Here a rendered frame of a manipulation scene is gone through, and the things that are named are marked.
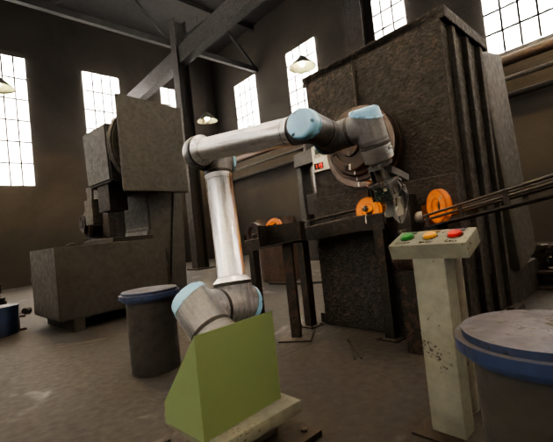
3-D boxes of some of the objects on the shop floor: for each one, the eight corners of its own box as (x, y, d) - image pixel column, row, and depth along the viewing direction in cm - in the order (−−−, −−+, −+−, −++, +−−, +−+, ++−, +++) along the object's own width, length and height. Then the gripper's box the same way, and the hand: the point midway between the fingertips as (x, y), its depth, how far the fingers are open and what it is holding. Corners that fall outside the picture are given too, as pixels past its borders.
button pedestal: (427, 410, 124) (405, 231, 126) (506, 433, 106) (480, 225, 108) (404, 431, 113) (381, 236, 115) (488, 461, 95) (460, 230, 97)
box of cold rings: (135, 303, 430) (129, 238, 433) (172, 308, 373) (164, 232, 376) (34, 326, 355) (27, 246, 358) (61, 336, 298) (53, 241, 301)
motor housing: (412, 345, 188) (401, 244, 190) (456, 352, 172) (443, 241, 174) (400, 352, 180) (388, 246, 181) (445, 361, 164) (431, 244, 165)
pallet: (431, 285, 347) (426, 240, 349) (465, 273, 400) (461, 233, 402) (595, 292, 256) (586, 231, 258) (612, 274, 310) (605, 224, 311)
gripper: (359, 168, 110) (379, 231, 115) (385, 162, 104) (405, 230, 108) (372, 160, 116) (391, 221, 120) (398, 154, 109) (417, 218, 114)
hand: (401, 217), depth 116 cm, fingers closed
